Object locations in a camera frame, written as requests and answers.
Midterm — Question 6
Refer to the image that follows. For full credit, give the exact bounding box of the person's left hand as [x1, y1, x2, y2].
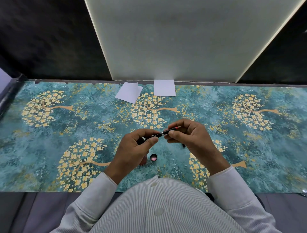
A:
[103, 129, 159, 185]

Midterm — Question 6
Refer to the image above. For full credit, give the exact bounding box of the person's right hand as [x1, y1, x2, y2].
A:
[164, 119, 231, 177]

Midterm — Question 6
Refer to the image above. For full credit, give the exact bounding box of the black pen barrel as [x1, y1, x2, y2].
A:
[137, 131, 164, 145]

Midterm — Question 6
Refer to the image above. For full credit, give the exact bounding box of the person's right forearm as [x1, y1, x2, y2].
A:
[207, 165, 282, 233]

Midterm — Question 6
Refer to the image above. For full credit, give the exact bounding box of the person's left forearm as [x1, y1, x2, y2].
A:
[50, 172, 118, 233]

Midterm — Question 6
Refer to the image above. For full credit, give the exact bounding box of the person's striped shirt torso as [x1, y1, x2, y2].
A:
[90, 175, 240, 233]

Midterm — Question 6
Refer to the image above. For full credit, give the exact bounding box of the creased white paper square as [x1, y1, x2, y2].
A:
[115, 82, 144, 104]

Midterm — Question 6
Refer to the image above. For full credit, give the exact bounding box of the teal floral table cover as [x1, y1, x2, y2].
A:
[0, 81, 307, 193]

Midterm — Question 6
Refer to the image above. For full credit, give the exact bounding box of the frosted white light panel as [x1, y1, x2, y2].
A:
[84, 0, 306, 83]

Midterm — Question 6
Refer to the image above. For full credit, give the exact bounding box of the black wrapped metal frame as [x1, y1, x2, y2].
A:
[0, 74, 27, 117]

